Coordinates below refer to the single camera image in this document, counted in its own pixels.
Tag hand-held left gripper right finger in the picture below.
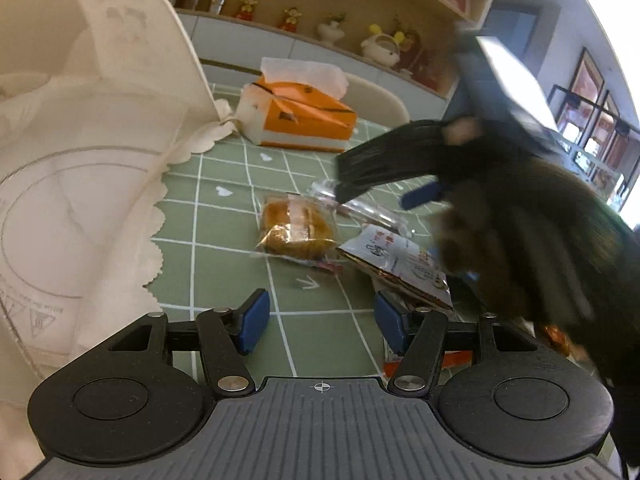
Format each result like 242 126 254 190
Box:
375 292 538 396

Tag person's right forearm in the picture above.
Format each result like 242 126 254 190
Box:
430 120 640 466

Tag yellow cake packet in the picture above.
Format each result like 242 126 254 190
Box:
255 192 342 267

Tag brown plush toy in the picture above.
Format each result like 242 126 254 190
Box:
397 30 432 77

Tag wooden wall shelf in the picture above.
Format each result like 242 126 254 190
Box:
130 0 506 88

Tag white yellow plush toy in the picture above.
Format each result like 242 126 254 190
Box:
360 22 406 67

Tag green checked tablecloth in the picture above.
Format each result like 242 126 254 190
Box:
145 80 601 378

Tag white vase with flowers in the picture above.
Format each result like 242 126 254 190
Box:
316 14 347 45

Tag clear plastic snack packet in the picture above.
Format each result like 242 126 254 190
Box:
310 179 416 237

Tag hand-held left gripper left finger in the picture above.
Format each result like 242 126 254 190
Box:
107 288 271 396

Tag orange white chocolate bar packet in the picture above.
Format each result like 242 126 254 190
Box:
382 287 482 377

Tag orange tissue box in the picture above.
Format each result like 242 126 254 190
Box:
236 57 358 153

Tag cream paper bag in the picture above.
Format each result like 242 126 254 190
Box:
0 0 236 480

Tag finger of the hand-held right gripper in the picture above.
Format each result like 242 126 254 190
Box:
336 120 451 202
400 182 448 211

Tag white brown snack packet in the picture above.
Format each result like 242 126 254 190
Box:
337 224 454 312

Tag beige chair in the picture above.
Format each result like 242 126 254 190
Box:
344 72 412 127

